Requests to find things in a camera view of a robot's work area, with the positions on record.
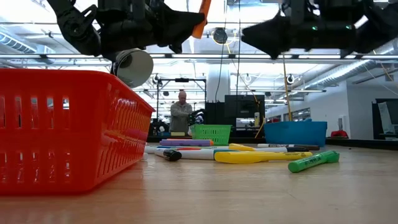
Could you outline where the red bag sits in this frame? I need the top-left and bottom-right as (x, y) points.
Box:
(330, 129), (350, 139)

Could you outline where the black test rig frame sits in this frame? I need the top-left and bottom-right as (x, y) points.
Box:
(156, 77), (208, 125)

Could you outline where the black hanging cable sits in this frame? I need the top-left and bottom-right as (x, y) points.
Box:
(235, 0), (243, 96)

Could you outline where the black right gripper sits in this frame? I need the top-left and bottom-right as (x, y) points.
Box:
(241, 11), (360, 60)

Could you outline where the white marker brown cap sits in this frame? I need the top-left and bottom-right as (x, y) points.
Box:
(257, 143), (320, 151)

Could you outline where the green highlighter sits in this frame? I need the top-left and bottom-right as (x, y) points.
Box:
(287, 150), (341, 174)

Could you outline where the black aluminium table frame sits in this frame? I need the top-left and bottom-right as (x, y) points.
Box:
(146, 135), (398, 151)

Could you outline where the white marker yellow cap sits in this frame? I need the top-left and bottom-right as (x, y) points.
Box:
(229, 142), (257, 152)

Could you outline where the black equipment cabinet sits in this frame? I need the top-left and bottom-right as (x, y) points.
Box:
(204, 94), (266, 138)

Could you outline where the red plastic basket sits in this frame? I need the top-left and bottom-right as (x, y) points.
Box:
(0, 68), (156, 196)

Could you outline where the purple highlighter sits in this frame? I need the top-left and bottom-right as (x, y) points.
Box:
(159, 139), (215, 147)

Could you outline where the black desk lamp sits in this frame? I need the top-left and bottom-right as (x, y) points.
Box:
(110, 48), (155, 89)

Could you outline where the yellow hanging cord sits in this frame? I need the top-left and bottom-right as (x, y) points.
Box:
(280, 54), (294, 123)

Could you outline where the yellow highlighter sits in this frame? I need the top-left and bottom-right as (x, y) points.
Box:
(214, 151), (313, 165)

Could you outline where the white marker teal cap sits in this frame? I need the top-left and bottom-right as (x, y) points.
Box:
(154, 148), (240, 161)

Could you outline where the teal plastic bin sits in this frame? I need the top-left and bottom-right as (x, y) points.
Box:
(263, 119), (328, 147)

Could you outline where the person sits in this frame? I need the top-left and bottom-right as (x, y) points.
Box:
(169, 90), (195, 134)

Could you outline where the green plastic basket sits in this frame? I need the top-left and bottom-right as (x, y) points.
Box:
(190, 124), (233, 146)

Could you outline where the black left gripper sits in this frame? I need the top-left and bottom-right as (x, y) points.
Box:
(96, 0), (206, 62)

